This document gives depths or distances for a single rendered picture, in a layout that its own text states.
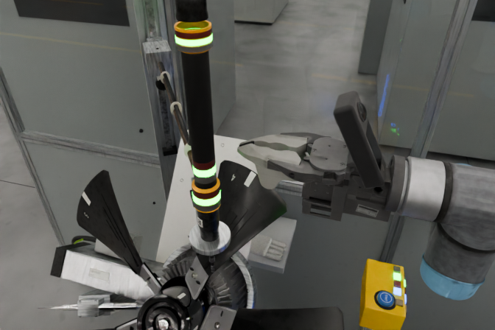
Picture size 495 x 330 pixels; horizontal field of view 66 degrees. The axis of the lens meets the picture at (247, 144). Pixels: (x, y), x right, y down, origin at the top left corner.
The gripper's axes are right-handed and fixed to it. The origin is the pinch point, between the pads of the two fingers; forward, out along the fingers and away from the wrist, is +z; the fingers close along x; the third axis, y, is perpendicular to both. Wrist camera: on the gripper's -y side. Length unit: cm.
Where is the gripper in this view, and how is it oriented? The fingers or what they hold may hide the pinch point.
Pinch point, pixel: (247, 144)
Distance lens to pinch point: 51.4
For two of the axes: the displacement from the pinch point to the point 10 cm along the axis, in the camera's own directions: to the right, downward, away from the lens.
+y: 0.0, 8.2, 5.7
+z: -9.6, -1.7, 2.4
